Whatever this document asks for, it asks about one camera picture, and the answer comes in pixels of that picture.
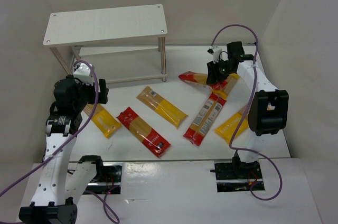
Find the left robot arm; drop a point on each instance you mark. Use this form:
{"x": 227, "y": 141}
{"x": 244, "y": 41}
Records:
{"x": 56, "y": 197}

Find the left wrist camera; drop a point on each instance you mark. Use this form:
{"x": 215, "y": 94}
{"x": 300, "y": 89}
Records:
{"x": 82, "y": 74}

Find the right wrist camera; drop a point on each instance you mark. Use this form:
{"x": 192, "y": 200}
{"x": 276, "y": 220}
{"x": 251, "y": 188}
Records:
{"x": 216, "y": 52}

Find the yellow spaghetti bag centre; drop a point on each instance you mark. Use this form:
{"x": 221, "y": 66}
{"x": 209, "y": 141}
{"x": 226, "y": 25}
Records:
{"x": 161, "y": 106}

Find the yellow spaghetti bag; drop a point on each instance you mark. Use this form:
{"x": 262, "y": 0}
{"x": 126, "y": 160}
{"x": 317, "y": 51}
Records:
{"x": 107, "y": 124}
{"x": 227, "y": 86}
{"x": 227, "y": 129}
{"x": 161, "y": 106}

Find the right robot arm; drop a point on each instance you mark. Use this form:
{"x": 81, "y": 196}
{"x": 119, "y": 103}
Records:
{"x": 268, "y": 105}

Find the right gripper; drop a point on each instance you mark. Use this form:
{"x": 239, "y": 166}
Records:
{"x": 214, "y": 73}

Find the white two-tier shelf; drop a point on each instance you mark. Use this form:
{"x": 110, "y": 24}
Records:
{"x": 125, "y": 44}

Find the red spaghetti bag label side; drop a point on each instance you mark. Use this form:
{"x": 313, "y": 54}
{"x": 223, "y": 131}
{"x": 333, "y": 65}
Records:
{"x": 205, "y": 118}

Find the red spaghetti bag top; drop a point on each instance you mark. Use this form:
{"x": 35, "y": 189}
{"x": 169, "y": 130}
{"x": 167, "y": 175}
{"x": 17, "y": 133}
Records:
{"x": 199, "y": 79}

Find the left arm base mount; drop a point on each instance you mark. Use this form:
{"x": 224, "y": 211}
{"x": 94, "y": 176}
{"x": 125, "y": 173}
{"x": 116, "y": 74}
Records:
{"x": 109, "y": 182}

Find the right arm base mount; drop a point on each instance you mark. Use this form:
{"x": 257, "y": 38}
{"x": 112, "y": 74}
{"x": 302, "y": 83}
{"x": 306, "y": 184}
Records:
{"x": 227, "y": 180}

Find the red spaghetti bag lower centre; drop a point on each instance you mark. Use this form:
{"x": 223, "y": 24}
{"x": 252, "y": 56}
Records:
{"x": 148, "y": 136}

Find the yellow spaghetti bag left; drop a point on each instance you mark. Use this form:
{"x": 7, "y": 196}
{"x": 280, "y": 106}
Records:
{"x": 107, "y": 124}

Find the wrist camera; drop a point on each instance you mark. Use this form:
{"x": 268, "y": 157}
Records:
{"x": 216, "y": 52}
{"x": 82, "y": 74}

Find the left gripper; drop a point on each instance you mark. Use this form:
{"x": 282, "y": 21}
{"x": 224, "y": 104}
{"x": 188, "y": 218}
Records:
{"x": 102, "y": 91}

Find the yellow spaghetti bag upper right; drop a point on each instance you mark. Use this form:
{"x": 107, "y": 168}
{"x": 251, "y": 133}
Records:
{"x": 227, "y": 86}

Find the red spaghetti bag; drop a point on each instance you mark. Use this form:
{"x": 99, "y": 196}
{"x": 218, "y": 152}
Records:
{"x": 199, "y": 79}
{"x": 148, "y": 136}

